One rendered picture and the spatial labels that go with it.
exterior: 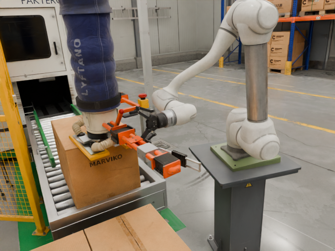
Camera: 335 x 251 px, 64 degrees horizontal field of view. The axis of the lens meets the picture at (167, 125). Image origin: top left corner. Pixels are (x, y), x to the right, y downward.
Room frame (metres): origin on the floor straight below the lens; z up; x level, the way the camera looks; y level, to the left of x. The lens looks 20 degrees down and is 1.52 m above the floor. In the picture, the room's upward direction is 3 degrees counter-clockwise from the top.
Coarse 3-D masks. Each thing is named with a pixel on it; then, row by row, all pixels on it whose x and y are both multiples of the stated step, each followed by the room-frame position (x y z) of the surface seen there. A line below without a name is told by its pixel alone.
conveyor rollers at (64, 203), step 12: (48, 120) 3.10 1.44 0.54; (36, 132) 2.70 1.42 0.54; (48, 132) 2.68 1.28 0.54; (48, 168) 1.84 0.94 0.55; (60, 168) 1.87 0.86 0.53; (48, 180) 1.67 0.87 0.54; (60, 180) 1.70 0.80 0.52; (144, 180) 1.63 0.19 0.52; (60, 192) 1.53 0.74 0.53; (60, 204) 1.37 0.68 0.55; (72, 204) 1.39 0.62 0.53
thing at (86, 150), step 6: (84, 132) 1.44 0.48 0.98; (72, 138) 1.37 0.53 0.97; (78, 138) 1.36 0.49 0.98; (78, 144) 1.29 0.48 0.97; (84, 144) 1.28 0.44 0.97; (90, 144) 1.24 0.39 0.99; (84, 150) 1.22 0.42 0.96; (90, 150) 1.21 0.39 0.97; (102, 150) 1.21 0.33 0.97; (90, 156) 1.16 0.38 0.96; (96, 156) 1.16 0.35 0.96; (102, 156) 1.18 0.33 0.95
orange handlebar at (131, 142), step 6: (126, 102) 1.66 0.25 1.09; (132, 102) 1.61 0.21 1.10; (126, 108) 1.50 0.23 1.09; (132, 108) 1.50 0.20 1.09; (108, 126) 1.23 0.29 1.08; (126, 138) 1.08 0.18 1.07; (132, 138) 1.07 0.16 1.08; (138, 138) 1.07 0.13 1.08; (126, 144) 1.07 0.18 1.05; (132, 144) 1.03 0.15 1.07; (138, 144) 1.06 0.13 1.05; (156, 150) 0.96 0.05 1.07; (150, 156) 0.91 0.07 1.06; (174, 168) 0.82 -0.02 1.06
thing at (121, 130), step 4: (124, 124) 1.20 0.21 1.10; (112, 128) 1.16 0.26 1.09; (116, 128) 1.17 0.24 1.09; (120, 128) 1.18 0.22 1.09; (124, 128) 1.18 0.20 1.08; (128, 128) 1.18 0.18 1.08; (132, 128) 1.16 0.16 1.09; (112, 132) 1.13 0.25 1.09; (116, 132) 1.13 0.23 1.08; (120, 132) 1.11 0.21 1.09; (124, 132) 1.11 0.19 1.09; (128, 132) 1.12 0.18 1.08; (132, 132) 1.14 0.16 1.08; (112, 136) 1.15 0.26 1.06; (116, 136) 1.10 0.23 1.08; (120, 136) 1.10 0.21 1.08; (128, 136) 1.12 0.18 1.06; (116, 140) 1.11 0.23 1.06; (120, 140) 1.10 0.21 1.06; (120, 144) 1.10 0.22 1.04
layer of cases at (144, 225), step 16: (144, 208) 1.29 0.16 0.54; (112, 224) 1.17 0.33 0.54; (128, 224) 1.16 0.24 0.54; (144, 224) 1.15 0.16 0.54; (160, 224) 1.15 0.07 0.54; (64, 240) 1.07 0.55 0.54; (80, 240) 1.07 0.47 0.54; (96, 240) 1.06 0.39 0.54; (112, 240) 1.05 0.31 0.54; (128, 240) 1.05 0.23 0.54; (144, 240) 1.04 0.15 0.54; (160, 240) 1.03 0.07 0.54; (176, 240) 1.03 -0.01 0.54
